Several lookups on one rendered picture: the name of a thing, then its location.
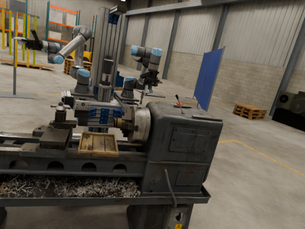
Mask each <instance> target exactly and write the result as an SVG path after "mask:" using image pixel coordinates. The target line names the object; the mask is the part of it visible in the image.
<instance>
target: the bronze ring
mask: <svg viewBox="0 0 305 229"><path fill-rule="evenodd" d="M122 122H125V120H122V118H117V119H116V118H114V119H113V127H114V128H115V127H116V128H119V129H121V127H122Z"/></svg>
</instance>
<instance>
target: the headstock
mask: <svg viewBox="0 0 305 229"><path fill-rule="evenodd" d="M146 108H148V109H149V111H150V116H151V120H152V125H151V131H150V135H149V137H148V139H147V141H146V143H145V144H143V147H144V149H145V151H146V153H147V156H148V158H149V159H150V160H151V161H162V160H165V161H183V162H202V163H212V160H213V157H214V153H215V151H216V147H217V144H218V140H219V138H220V134H221V131H222V127H223V122H222V121H217V120H209V119H197V118H192V115H197V116H205V117H213V118H216V117H215V116H213V115H211V114H210V113H208V112H206V111H205V110H203V109H200V108H197V107H193V106H192V108H182V111H183V112H184V113H185V114H181V112H182V111H181V108H180V107H174V105H172V104H166V103H160V102H153V101H151V102H148V103H147V104H146ZM164 111H165V112H164ZM169 113H171V114H169Z"/></svg>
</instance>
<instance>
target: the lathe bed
mask: <svg viewBox="0 0 305 229"><path fill-rule="evenodd" d="M40 138H41V137H39V136H33V135H32V134H30V133H18V132H6V131H0V174H31V175H69V176H108V177H144V170H145V165H146V161H147V159H148V156H147V155H145V153H144V152H141V151H142V147H143V144H130V143H128V141H125V140H117V145H118V152H119V154H118V157H106V156H105V157H103V156H92V155H91V156H86V155H77V154H78V152H77V151H78V148H79V147H78V146H79V142H80V137H72V139H71V140H70V143H69V146H68V152H67V154H66V156H65V158H48V157H29V156H20V155H19V154H20V148H21V146H22V144H24V143H37V144H38V143H39V140H40ZM121 143H123V145H122V144H121ZM16 148H17V149H16ZM75 153H76V154H75ZM15 160H16V161H15ZM90 166H91V167H90Z"/></svg>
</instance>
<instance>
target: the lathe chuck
mask: <svg viewBox="0 0 305 229"><path fill-rule="evenodd" d="M138 107H139V106H132V121H130V122H129V121H128V123H132V124H133V125H134V126H138V130H137V131H136V132H135V131H134V130H130V131H129V134H128V143H130V144H141V143H142V141H143V138H144V135H145V129H146V110H145V108H144V107H140V108H141V109H139V108H138ZM136 140H138V142H135V141H136Z"/></svg>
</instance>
